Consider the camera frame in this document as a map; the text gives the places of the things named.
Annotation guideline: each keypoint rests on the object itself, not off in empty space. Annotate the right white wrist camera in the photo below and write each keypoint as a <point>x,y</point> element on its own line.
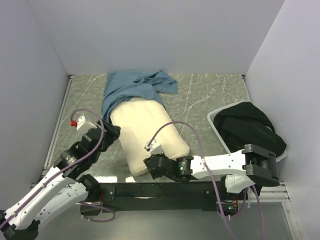
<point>153,147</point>

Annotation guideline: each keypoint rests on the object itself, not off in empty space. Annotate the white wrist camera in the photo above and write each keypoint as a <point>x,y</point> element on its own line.
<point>82,124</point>
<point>153,147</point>

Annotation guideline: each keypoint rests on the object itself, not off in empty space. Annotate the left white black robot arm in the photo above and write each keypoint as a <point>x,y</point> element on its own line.
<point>63,186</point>

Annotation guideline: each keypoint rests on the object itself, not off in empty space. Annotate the black garment pile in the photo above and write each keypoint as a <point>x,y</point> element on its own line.
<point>250,125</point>

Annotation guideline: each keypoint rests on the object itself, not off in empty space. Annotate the white laundry basket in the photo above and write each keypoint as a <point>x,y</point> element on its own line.
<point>215,125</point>

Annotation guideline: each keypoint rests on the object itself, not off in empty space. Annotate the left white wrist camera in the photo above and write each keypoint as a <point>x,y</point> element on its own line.
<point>82,124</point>

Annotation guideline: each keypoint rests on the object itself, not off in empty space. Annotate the cream pillow with bear print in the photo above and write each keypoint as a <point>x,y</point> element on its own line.
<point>139,119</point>

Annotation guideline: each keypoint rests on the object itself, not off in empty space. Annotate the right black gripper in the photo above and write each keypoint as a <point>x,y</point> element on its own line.
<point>155,174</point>

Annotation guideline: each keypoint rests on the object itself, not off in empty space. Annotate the aluminium frame rail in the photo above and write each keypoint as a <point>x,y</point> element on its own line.
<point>276,194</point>

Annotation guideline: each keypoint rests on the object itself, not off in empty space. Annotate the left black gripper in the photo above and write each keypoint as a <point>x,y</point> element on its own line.
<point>112,133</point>

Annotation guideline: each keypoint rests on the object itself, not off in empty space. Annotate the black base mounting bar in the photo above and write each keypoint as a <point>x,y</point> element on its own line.
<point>154,196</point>

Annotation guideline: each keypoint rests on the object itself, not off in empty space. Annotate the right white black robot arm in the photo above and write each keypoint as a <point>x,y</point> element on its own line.
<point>242,169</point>

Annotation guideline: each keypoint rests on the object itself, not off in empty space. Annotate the blue fabric pillowcase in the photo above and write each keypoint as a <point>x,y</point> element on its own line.
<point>122,86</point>

